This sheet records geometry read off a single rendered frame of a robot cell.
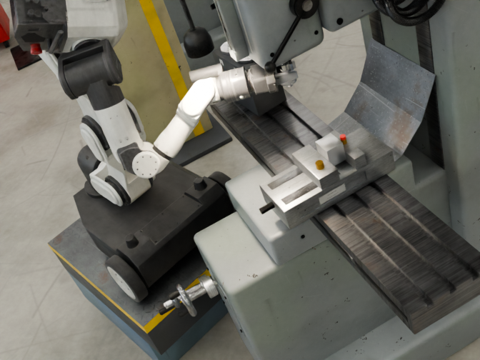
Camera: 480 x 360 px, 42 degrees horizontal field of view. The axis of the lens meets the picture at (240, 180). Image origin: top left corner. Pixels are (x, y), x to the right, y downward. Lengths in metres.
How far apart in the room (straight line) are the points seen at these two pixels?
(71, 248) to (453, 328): 1.60
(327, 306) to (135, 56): 1.89
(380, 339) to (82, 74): 1.36
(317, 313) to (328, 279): 0.14
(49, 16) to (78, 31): 0.08
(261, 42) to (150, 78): 2.02
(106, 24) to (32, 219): 2.30
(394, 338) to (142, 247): 0.96
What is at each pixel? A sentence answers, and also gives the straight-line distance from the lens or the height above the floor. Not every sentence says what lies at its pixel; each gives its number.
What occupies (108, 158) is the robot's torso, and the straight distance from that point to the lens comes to 2.30.
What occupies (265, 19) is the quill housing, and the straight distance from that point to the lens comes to 1.58.
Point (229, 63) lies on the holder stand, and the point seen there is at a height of 1.12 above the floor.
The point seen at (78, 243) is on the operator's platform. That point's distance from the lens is 2.89.
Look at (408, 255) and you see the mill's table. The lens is 1.60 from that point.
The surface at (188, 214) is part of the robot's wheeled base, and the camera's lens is 2.43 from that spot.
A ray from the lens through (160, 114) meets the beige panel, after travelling 3.68.
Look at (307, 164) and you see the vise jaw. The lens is 1.73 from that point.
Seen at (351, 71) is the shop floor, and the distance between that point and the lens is 4.03.
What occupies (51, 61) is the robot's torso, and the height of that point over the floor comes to 1.33.
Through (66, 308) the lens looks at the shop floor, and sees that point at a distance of 3.25.
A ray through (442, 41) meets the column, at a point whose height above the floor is 1.22.
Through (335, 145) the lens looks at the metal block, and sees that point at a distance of 1.72.
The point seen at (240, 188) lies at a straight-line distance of 2.02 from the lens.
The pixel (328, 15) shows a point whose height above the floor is 1.40.
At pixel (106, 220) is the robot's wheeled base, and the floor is 0.57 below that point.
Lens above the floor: 2.14
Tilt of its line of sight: 38 degrees down
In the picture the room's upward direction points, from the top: 21 degrees counter-clockwise
